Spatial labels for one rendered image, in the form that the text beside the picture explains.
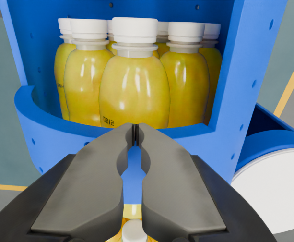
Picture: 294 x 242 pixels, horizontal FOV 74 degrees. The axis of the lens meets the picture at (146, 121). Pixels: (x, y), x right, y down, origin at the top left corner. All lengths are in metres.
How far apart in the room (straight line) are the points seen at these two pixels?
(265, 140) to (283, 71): 1.23
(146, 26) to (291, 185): 0.48
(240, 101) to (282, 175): 0.37
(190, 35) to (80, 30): 0.11
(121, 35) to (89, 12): 0.21
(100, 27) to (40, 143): 0.13
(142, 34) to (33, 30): 0.17
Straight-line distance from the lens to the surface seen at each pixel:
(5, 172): 2.17
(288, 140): 0.52
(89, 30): 0.22
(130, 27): 0.17
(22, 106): 0.21
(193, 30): 0.22
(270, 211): 0.60
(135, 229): 0.34
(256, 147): 0.49
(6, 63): 1.64
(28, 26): 0.30
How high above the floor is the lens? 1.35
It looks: 63 degrees down
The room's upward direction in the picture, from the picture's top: 177 degrees clockwise
